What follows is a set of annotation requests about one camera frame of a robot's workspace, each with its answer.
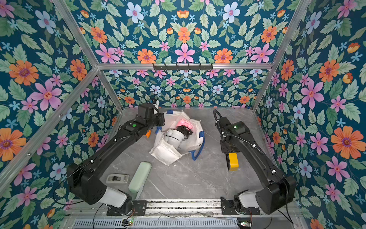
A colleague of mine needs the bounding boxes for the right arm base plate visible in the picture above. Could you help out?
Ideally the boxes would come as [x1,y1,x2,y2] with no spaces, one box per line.
[220,197,260,216]

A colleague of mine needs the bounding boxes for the yellow square alarm clock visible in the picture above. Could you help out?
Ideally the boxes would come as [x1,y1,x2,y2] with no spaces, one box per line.
[226,153,239,171]

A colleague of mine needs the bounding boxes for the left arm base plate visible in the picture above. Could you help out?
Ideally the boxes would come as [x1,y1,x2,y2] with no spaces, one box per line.
[106,200,147,217]

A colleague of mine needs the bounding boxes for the black hook rail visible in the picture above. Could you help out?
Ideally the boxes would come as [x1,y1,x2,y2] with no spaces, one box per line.
[153,64,214,71]

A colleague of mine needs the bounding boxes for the pale green oblong case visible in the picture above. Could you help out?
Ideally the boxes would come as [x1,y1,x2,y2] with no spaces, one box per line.
[128,161,152,193]

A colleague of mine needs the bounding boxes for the white canvas tote bag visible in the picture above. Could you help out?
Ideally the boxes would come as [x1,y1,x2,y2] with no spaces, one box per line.
[149,110,205,166]

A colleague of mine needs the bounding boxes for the white wall light switch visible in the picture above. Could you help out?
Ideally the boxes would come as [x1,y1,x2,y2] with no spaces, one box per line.
[106,174,129,184]

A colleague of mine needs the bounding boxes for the aluminium front rail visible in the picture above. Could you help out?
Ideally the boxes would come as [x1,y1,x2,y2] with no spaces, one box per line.
[65,198,303,218]

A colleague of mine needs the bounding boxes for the pink alarm clock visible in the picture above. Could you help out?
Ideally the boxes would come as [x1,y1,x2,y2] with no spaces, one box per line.
[176,119,194,131]

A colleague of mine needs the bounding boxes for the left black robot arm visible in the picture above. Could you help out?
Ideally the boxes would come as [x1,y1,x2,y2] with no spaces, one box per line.
[67,103,165,215]

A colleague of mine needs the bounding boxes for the white twin-bell alarm clock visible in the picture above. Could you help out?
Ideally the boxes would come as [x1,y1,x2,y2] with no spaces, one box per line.
[164,129,184,149]

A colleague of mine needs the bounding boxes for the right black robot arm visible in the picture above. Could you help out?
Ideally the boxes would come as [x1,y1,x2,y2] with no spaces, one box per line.
[213,109,296,215]

